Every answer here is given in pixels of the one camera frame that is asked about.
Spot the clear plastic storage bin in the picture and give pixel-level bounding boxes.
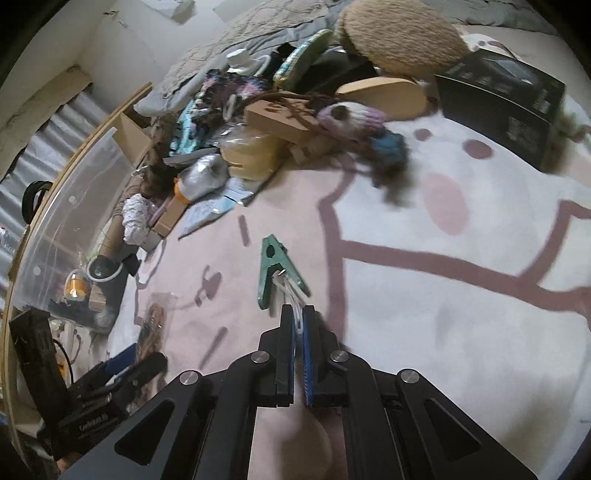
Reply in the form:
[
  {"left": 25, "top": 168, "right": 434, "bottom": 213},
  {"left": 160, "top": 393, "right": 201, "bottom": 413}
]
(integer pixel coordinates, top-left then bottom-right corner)
[{"left": 9, "top": 127, "right": 158, "bottom": 333}]

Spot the beige valance with drawings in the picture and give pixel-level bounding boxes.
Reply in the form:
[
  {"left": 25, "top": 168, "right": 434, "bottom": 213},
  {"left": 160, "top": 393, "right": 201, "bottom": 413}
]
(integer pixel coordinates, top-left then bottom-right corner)
[{"left": 0, "top": 65, "right": 93, "bottom": 181}]

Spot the multicolour crochet item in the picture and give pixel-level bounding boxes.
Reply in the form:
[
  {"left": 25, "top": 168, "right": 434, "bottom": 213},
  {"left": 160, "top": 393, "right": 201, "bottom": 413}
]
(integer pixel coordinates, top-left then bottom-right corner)
[{"left": 191, "top": 69, "right": 273, "bottom": 132}]

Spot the brown item in clear packet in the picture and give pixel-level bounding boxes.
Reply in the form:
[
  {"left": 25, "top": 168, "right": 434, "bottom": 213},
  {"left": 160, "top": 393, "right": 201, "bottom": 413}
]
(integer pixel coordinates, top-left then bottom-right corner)
[{"left": 136, "top": 302, "right": 167, "bottom": 356}]

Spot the tall black rectangular box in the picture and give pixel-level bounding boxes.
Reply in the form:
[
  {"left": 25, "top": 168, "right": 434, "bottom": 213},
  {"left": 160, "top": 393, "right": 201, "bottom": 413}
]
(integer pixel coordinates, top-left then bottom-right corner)
[{"left": 8, "top": 308, "right": 70, "bottom": 416}]

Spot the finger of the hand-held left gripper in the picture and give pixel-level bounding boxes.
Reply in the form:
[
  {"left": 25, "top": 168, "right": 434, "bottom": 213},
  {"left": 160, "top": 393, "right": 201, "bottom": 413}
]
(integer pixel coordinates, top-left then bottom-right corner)
[
  {"left": 99, "top": 342, "right": 139, "bottom": 376},
  {"left": 104, "top": 353, "right": 168, "bottom": 393}
]

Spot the brown plush toy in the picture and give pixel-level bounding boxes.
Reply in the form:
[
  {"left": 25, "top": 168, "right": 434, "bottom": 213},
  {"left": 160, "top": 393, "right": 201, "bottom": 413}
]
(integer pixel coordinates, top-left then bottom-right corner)
[{"left": 333, "top": 0, "right": 469, "bottom": 79}]

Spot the beige small box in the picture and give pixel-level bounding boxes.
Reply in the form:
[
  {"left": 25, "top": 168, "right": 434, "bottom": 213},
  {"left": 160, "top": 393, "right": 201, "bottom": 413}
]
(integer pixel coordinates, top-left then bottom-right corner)
[{"left": 148, "top": 196, "right": 188, "bottom": 238}]

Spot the pink blue knitted toy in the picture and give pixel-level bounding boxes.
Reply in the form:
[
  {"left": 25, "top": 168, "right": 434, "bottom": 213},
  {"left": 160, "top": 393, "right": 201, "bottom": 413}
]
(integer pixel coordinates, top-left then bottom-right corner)
[{"left": 316, "top": 102, "right": 416, "bottom": 208}]

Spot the cardboard tube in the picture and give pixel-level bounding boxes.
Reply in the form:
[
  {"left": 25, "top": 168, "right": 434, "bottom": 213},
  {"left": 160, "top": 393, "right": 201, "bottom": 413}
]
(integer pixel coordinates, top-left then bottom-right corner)
[{"left": 97, "top": 215, "right": 127, "bottom": 264}]

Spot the black cap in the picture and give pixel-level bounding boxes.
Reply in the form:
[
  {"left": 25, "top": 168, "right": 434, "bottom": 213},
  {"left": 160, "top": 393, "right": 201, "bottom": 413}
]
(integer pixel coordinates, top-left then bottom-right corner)
[{"left": 22, "top": 181, "right": 54, "bottom": 224}]

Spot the white patterned crumpled cloth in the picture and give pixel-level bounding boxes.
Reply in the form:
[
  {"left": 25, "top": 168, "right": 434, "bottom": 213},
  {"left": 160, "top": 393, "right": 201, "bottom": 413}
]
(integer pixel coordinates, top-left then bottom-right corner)
[{"left": 122, "top": 194, "right": 158, "bottom": 243}]

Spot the wooden shelf unit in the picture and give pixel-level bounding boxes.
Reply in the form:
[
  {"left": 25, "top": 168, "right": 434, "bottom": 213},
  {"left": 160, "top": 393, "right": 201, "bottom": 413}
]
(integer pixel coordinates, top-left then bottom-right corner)
[{"left": 0, "top": 82, "right": 154, "bottom": 467}]

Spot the silver pouch with orange cap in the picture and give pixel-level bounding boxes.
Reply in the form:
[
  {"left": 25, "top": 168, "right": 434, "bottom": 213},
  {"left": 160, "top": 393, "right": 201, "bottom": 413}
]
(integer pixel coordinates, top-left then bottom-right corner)
[{"left": 174, "top": 154, "right": 229, "bottom": 204}]

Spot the brown embossed cardboard box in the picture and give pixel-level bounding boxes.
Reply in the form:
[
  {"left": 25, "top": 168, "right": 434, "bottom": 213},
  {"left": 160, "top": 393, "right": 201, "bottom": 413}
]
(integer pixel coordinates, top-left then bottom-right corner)
[{"left": 242, "top": 95, "right": 319, "bottom": 144}]

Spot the yellow plastic tool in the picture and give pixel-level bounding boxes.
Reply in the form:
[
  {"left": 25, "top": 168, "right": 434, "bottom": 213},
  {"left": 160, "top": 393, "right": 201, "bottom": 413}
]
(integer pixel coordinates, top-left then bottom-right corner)
[{"left": 62, "top": 272, "right": 93, "bottom": 303}]

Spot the teal packet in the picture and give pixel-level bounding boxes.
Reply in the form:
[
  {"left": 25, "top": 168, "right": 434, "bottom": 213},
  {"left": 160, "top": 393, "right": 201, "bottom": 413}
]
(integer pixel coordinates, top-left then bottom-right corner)
[{"left": 168, "top": 108, "right": 204, "bottom": 155}]

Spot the white printed packet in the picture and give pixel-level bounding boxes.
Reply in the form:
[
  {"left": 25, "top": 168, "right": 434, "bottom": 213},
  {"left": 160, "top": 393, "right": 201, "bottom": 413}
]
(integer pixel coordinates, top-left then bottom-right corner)
[{"left": 178, "top": 198, "right": 232, "bottom": 238}]

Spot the black product box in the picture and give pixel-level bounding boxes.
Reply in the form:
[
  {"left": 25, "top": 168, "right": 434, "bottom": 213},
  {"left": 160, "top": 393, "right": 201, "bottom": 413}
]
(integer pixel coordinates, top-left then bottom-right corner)
[{"left": 434, "top": 48, "right": 568, "bottom": 174}]

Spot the beige round container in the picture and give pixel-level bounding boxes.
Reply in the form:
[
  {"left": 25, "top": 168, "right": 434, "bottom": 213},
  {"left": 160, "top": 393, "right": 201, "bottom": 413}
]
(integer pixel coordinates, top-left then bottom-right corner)
[{"left": 221, "top": 129, "right": 284, "bottom": 181}]

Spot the tan oval case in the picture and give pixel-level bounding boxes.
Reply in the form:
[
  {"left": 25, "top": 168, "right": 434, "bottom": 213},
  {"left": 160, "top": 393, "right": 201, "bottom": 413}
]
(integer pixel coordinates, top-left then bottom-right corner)
[{"left": 335, "top": 76, "right": 430, "bottom": 123}]

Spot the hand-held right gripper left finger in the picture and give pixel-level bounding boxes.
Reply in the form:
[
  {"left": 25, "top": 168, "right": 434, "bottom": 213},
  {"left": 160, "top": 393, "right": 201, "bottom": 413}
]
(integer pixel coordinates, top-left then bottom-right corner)
[{"left": 60, "top": 304, "right": 296, "bottom": 480}]

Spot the brown fur headband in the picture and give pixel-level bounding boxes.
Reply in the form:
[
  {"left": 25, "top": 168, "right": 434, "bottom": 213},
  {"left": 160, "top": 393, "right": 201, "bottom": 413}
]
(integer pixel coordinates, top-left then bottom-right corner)
[{"left": 139, "top": 113, "right": 181, "bottom": 204}]

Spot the black round device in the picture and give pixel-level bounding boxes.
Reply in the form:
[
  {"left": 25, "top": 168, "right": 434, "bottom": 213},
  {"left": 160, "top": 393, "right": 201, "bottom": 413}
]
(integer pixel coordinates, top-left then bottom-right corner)
[{"left": 295, "top": 46, "right": 379, "bottom": 97}]

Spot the green round pouch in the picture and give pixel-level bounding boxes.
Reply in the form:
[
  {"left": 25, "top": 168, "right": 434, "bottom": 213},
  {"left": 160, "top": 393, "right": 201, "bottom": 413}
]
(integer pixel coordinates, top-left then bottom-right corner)
[{"left": 272, "top": 28, "right": 335, "bottom": 90}]

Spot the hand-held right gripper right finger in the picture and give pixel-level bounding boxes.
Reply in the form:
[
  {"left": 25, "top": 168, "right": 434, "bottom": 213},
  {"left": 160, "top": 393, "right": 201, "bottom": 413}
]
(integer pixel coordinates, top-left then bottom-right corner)
[{"left": 302, "top": 305, "right": 539, "bottom": 480}]

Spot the green peg with white loop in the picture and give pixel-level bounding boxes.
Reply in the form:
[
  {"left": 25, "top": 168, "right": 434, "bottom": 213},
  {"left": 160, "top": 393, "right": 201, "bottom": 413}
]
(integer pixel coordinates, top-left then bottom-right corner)
[{"left": 257, "top": 234, "right": 311, "bottom": 333}]

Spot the grey curtain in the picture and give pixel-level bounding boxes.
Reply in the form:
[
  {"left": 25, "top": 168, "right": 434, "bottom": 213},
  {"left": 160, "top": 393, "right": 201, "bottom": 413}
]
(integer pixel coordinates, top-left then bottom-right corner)
[{"left": 0, "top": 90, "right": 114, "bottom": 287}]

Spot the grey duvet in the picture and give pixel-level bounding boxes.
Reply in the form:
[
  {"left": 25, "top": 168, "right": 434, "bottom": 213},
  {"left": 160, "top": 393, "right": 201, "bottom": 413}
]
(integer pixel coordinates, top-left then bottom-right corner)
[{"left": 134, "top": 0, "right": 568, "bottom": 116}]

